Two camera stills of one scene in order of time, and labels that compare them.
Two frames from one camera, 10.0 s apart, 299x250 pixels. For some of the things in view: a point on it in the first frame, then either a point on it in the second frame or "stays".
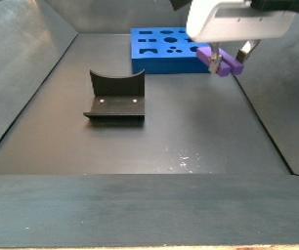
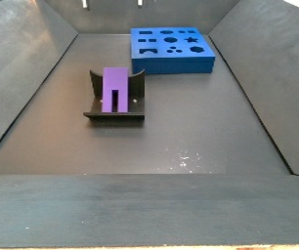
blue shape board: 165,51 stays
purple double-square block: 228,66 -> 114,80
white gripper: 227,20 -> 85,4
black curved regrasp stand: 117,97 stays
